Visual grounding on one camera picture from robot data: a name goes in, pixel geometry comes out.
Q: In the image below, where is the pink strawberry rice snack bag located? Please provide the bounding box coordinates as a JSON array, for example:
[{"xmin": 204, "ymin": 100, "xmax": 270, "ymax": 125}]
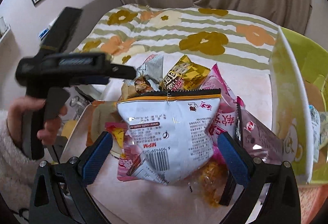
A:
[{"xmin": 200, "ymin": 64, "xmax": 237, "ymax": 145}]

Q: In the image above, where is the person's left hand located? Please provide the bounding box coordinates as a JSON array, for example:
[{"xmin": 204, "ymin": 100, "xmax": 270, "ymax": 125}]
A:
[{"xmin": 7, "ymin": 96, "xmax": 68, "ymax": 149}]

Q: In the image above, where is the orange waffle snack pack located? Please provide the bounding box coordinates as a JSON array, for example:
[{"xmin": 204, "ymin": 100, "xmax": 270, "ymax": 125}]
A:
[{"xmin": 196, "ymin": 161, "xmax": 228, "ymax": 207}]

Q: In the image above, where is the white barcode snack bag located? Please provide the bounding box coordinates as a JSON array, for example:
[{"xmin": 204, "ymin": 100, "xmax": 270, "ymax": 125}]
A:
[{"xmin": 117, "ymin": 89, "xmax": 221, "ymax": 185}]

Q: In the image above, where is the white fluffy sleeve forearm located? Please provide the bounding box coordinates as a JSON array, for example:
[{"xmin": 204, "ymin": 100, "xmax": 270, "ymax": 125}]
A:
[{"xmin": 0, "ymin": 110, "xmax": 38, "ymax": 212}]

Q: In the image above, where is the floral striped quilt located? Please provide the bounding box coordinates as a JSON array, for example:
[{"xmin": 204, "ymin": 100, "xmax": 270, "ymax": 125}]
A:
[{"xmin": 74, "ymin": 4, "xmax": 278, "ymax": 70}]

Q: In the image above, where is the pink marshmallow bag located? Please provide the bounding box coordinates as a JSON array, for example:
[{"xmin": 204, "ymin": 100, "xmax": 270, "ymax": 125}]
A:
[{"xmin": 105, "ymin": 122, "xmax": 156, "ymax": 182}]

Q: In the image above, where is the green cardboard box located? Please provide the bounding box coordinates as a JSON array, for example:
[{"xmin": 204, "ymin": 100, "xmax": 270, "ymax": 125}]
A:
[{"xmin": 269, "ymin": 27, "xmax": 327, "ymax": 185}]

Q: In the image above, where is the purple snack bag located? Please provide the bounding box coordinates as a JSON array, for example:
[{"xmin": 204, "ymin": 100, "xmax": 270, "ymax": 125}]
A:
[{"xmin": 235, "ymin": 97, "xmax": 283, "ymax": 165}]

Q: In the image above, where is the grey headboard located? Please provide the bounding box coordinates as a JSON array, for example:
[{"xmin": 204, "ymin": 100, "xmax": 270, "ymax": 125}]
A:
[{"xmin": 65, "ymin": 0, "xmax": 123, "ymax": 52}]

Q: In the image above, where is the silver snack bag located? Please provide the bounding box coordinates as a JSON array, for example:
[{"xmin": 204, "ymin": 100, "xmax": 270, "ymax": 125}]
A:
[{"xmin": 119, "ymin": 55, "xmax": 164, "ymax": 101}]

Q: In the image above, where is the blue white snack bag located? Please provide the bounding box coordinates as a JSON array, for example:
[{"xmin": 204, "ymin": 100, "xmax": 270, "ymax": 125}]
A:
[{"xmin": 309, "ymin": 105, "xmax": 327, "ymax": 163}]

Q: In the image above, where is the yellow chocolate snack bag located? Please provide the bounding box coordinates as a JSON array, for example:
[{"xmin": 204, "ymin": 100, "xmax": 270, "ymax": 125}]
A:
[{"xmin": 160, "ymin": 55, "xmax": 210, "ymax": 91}]

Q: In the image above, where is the cream orange snack bag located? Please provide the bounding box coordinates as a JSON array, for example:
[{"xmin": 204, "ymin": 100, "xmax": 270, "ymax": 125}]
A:
[{"xmin": 86, "ymin": 101, "xmax": 122, "ymax": 146}]

